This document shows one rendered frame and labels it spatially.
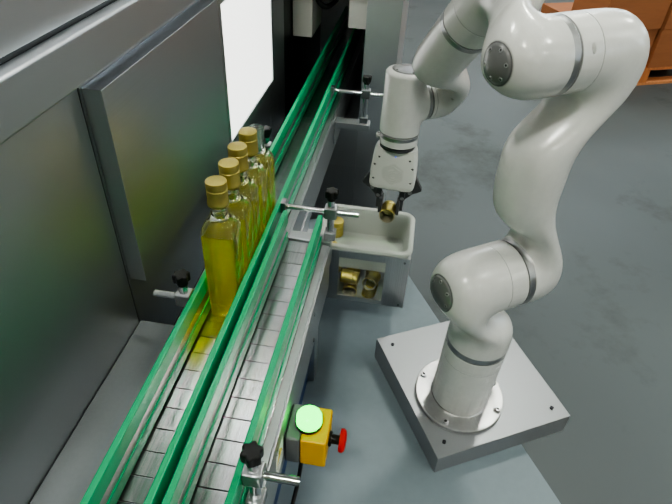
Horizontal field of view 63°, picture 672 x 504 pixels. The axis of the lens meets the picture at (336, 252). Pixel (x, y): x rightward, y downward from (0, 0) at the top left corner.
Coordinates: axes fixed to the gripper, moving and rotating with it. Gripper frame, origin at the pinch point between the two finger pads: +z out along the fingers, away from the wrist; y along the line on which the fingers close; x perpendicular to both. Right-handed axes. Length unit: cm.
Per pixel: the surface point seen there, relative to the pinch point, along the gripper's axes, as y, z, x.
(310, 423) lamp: -3, 8, -57
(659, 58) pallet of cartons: 181, 76, 421
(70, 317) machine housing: -38, -12, -62
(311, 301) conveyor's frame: -9.8, 4.2, -32.6
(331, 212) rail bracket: -10.7, -4.4, -14.0
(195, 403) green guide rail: -18, -3, -65
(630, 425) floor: 100, 107, 41
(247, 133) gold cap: -25.1, -24.2, -22.7
